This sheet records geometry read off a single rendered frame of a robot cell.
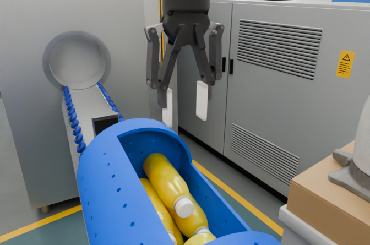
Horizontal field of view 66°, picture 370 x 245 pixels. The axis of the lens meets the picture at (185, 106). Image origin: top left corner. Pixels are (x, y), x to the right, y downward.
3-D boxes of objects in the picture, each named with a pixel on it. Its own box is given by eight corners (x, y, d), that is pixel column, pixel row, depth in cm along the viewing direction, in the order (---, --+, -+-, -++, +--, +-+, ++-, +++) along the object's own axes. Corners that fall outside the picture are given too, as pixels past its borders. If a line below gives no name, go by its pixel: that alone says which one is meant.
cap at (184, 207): (175, 216, 61) (179, 222, 59) (174, 202, 59) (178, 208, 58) (191, 210, 62) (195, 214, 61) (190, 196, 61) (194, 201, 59)
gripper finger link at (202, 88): (196, 80, 52) (200, 80, 53) (195, 115, 55) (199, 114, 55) (204, 85, 50) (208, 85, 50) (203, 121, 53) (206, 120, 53)
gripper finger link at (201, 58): (182, 23, 48) (189, 20, 48) (200, 81, 53) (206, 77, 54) (192, 26, 45) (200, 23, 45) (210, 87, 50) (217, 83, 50)
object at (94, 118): (120, 145, 117) (117, 111, 111) (123, 150, 114) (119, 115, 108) (96, 151, 113) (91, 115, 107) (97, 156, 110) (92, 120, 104)
